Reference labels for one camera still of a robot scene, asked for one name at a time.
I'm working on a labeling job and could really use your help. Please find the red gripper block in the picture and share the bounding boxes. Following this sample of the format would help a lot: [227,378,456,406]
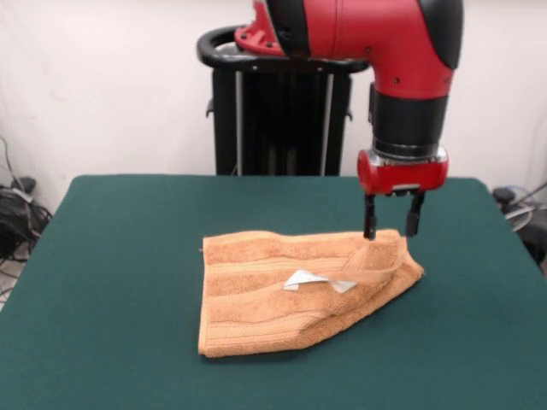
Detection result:
[357,147,450,243]

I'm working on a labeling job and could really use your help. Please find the orange terry towel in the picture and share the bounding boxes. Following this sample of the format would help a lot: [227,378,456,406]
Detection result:
[197,229,426,359]

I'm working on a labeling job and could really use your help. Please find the grey stand base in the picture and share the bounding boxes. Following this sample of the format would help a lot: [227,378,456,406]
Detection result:
[505,203,535,231]

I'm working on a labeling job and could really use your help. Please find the dark green table cloth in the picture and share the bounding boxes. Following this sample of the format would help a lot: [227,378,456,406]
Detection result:
[0,173,547,410]

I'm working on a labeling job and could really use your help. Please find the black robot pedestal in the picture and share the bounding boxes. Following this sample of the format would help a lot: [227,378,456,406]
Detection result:
[196,24,371,177]

